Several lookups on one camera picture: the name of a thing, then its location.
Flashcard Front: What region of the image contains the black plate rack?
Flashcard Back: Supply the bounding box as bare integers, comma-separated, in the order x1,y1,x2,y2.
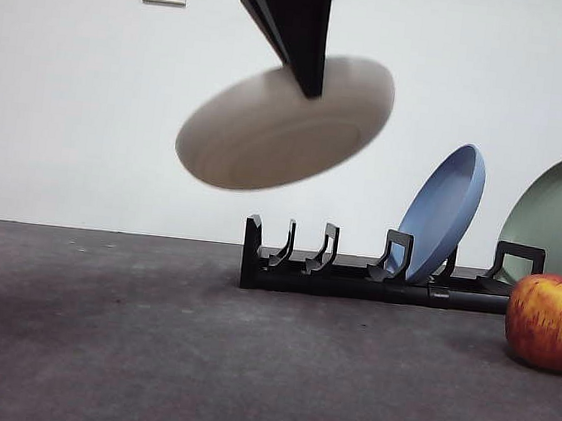
239,213,523,319

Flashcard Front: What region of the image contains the blue plate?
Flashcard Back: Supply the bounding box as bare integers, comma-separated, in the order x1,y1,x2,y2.
384,136,491,291

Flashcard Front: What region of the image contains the pale yellow beige plate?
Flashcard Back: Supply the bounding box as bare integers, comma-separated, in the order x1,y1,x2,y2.
170,38,399,207

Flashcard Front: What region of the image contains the red yellow apple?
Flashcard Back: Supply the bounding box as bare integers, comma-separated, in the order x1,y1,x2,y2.
499,269,562,374

